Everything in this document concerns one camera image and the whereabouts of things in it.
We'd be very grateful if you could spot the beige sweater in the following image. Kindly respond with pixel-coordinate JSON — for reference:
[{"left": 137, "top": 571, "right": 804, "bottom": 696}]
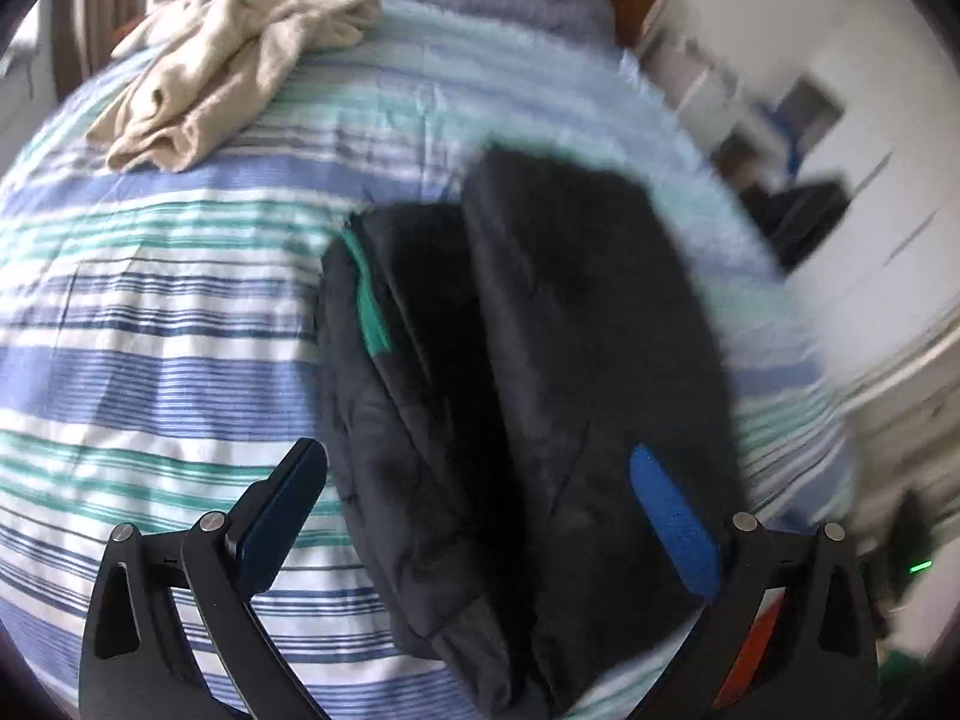
[{"left": 85, "top": 0, "right": 385, "bottom": 173}]

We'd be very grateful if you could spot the dark furniture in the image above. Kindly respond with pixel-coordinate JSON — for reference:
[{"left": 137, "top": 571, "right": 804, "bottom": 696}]
[{"left": 737, "top": 175, "right": 854, "bottom": 272}]

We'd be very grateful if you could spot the black puffer jacket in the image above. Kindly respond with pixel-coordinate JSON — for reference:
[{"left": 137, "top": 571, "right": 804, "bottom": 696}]
[{"left": 319, "top": 145, "right": 756, "bottom": 720}]

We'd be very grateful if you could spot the blue checked pillow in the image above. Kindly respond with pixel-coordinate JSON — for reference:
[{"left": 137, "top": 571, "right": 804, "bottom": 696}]
[{"left": 246, "top": 0, "right": 625, "bottom": 55}]

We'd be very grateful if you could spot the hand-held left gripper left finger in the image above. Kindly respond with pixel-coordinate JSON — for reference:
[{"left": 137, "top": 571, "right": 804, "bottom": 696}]
[{"left": 79, "top": 439, "right": 331, "bottom": 720}]

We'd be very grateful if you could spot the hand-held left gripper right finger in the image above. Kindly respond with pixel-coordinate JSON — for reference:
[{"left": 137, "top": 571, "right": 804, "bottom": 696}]
[{"left": 628, "top": 444, "right": 880, "bottom": 720}]

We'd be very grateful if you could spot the bed with striped sheet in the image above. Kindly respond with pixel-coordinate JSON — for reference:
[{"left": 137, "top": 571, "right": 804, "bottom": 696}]
[{"left": 0, "top": 0, "right": 861, "bottom": 720}]

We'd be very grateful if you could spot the person's orange sweater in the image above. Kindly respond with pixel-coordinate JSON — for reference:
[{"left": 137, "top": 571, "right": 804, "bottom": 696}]
[{"left": 711, "top": 583, "right": 790, "bottom": 707}]

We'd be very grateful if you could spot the grey-brown curtain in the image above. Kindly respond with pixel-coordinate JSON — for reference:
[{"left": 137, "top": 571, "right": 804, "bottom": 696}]
[{"left": 45, "top": 0, "right": 147, "bottom": 95}]

